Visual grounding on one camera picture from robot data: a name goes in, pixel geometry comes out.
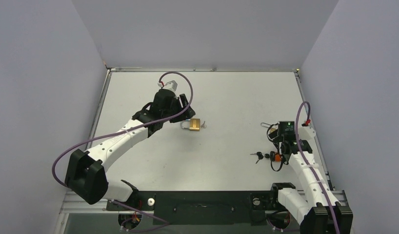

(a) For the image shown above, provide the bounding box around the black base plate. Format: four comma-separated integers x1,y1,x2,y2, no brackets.
106,191,286,226

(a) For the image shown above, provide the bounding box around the brass padlock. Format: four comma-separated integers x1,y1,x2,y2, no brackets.
180,118,201,131

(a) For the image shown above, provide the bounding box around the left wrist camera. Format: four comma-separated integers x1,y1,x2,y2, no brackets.
158,80,178,92

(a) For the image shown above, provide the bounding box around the silver key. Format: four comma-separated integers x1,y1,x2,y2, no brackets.
200,121,207,129

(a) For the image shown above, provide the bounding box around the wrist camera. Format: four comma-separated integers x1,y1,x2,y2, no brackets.
298,125,317,141
158,80,178,92

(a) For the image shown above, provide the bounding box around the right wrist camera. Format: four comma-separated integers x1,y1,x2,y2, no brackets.
298,125,317,141

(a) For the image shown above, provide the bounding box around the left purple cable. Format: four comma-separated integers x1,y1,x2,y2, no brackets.
51,71,194,188

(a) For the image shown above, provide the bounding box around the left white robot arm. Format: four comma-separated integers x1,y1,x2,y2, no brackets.
64,88,195,210

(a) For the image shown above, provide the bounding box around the orange black padlock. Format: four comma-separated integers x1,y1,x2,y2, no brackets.
269,151,283,162

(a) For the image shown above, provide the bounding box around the small padlock with keys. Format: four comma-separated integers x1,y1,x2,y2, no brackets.
260,122,278,135

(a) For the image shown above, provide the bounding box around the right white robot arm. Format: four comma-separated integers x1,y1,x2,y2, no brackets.
266,121,353,234

